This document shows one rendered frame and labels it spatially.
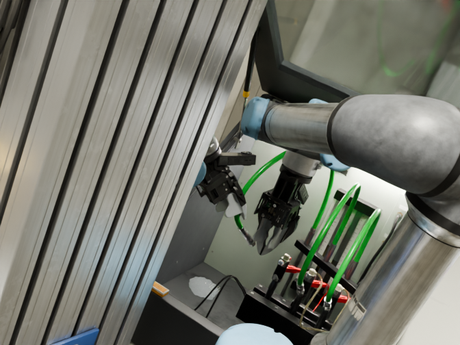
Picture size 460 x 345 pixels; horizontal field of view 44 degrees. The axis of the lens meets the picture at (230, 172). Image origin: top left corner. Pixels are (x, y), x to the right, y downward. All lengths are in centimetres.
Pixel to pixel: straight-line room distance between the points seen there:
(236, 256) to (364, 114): 133
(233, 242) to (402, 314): 121
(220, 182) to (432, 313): 63
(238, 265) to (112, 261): 132
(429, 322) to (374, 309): 75
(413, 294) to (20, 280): 49
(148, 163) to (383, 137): 27
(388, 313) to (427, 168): 23
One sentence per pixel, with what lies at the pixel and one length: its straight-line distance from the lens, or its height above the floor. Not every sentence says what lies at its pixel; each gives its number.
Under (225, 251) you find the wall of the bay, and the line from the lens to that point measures 199.
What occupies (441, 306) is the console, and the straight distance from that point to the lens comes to 156.
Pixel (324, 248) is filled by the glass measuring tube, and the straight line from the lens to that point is 185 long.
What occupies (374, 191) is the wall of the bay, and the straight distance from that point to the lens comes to 179.
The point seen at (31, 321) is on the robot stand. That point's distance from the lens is 65.
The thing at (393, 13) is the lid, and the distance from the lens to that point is 126.
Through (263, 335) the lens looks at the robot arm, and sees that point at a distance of 89.
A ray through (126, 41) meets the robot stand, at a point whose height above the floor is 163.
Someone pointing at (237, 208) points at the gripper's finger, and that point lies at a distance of 143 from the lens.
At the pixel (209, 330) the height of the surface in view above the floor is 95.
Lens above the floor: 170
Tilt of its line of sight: 16 degrees down
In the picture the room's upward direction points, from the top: 23 degrees clockwise
